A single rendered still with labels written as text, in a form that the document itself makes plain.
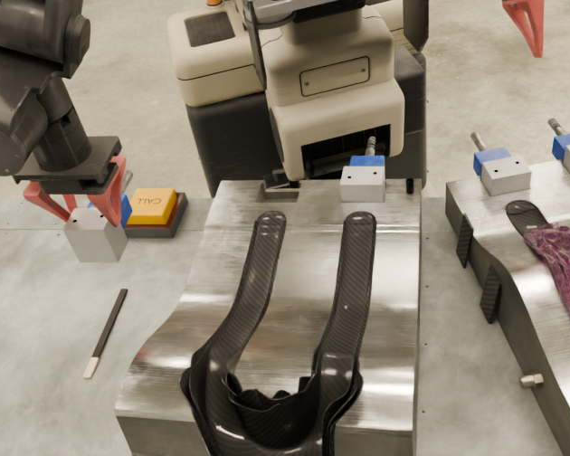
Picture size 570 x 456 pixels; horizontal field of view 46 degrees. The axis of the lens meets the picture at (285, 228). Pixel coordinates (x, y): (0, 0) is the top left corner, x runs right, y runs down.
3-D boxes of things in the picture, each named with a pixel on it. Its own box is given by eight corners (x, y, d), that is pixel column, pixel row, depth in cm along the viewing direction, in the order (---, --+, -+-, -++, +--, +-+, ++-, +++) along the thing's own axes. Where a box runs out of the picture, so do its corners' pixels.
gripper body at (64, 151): (104, 188, 68) (78, 128, 63) (15, 188, 70) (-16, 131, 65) (125, 148, 72) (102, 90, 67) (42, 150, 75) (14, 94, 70)
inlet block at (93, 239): (117, 189, 87) (103, 156, 83) (153, 189, 86) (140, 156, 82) (79, 262, 78) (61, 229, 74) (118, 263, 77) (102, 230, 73)
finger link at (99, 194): (126, 244, 73) (97, 179, 67) (67, 243, 75) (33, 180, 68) (145, 203, 78) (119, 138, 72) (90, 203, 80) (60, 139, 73)
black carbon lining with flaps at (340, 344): (258, 223, 84) (244, 163, 77) (387, 223, 80) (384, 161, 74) (183, 489, 59) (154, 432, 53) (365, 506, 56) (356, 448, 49)
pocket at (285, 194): (266, 201, 89) (261, 179, 87) (305, 201, 88) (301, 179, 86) (260, 224, 86) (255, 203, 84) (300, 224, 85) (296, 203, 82)
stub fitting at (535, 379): (536, 376, 66) (517, 381, 66) (538, 367, 65) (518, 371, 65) (542, 388, 65) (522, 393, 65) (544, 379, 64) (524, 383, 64)
